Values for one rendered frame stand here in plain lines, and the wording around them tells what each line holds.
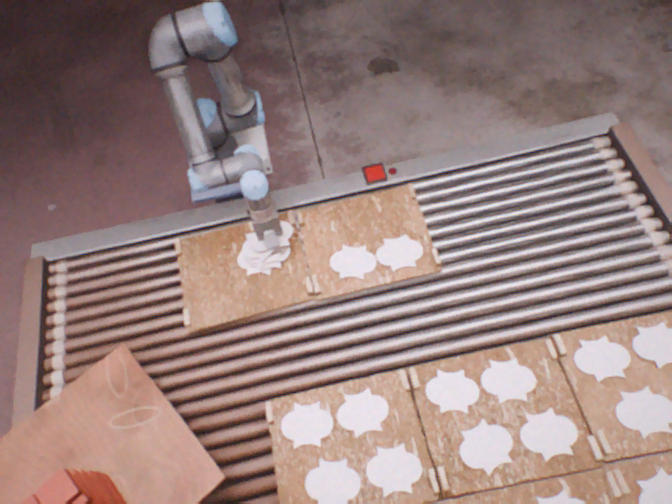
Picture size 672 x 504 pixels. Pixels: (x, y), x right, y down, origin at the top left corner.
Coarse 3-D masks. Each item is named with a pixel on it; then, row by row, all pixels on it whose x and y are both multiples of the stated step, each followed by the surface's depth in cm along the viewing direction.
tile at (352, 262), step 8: (344, 248) 201; (352, 248) 201; (360, 248) 200; (336, 256) 200; (344, 256) 199; (352, 256) 199; (360, 256) 199; (368, 256) 198; (336, 264) 198; (344, 264) 198; (352, 264) 198; (360, 264) 197; (368, 264) 197; (336, 272) 197; (344, 272) 196; (352, 272) 196; (360, 272) 196; (368, 272) 195
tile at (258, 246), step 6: (282, 222) 203; (282, 228) 202; (288, 228) 202; (252, 234) 202; (288, 234) 201; (252, 240) 201; (282, 240) 200; (252, 246) 200; (258, 246) 199; (264, 246) 199; (282, 246) 199; (258, 252) 199; (264, 252) 199; (270, 252) 198
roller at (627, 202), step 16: (576, 208) 203; (592, 208) 203; (608, 208) 203; (624, 208) 203; (512, 224) 202; (528, 224) 202; (544, 224) 202; (560, 224) 203; (448, 240) 201; (464, 240) 201; (480, 240) 202; (160, 304) 200; (176, 304) 199; (96, 320) 199; (112, 320) 199; (128, 320) 199; (144, 320) 200; (48, 336) 198; (64, 336) 198
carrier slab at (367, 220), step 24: (384, 192) 212; (408, 192) 211; (312, 216) 210; (336, 216) 209; (360, 216) 208; (384, 216) 207; (408, 216) 206; (312, 240) 205; (336, 240) 204; (360, 240) 203; (312, 264) 200; (432, 264) 196; (336, 288) 194; (360, 288) 194
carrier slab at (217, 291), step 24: (192, 240) 209; (216, 240) 209; (240, 240) 208; (288, 240) 206; (192, 264) 204; (216, 264) 204; (288, 264) 201; (192, 288) 200; (216, 288) 199; (240, 288) 198; (264, 288) 197; (288, 288) 196; (192, 312) 195; (216, 312) 194; (240, 312) 193; (264, 312) 193
